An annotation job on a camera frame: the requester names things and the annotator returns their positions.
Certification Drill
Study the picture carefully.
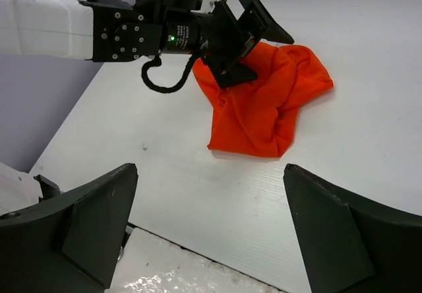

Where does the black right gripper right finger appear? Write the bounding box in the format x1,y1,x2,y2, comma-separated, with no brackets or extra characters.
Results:
284,164,421,292

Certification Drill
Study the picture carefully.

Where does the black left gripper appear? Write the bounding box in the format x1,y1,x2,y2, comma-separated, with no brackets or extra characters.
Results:
201,0,295,88

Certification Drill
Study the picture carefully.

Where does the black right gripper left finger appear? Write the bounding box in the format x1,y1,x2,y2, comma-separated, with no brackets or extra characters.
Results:
1,163,138,292

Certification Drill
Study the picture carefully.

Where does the orange t shirt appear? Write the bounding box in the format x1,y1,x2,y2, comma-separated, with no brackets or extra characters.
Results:
193,42,334,158

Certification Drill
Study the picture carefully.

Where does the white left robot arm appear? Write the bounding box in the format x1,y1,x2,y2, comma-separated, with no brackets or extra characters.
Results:
1,0,294,94

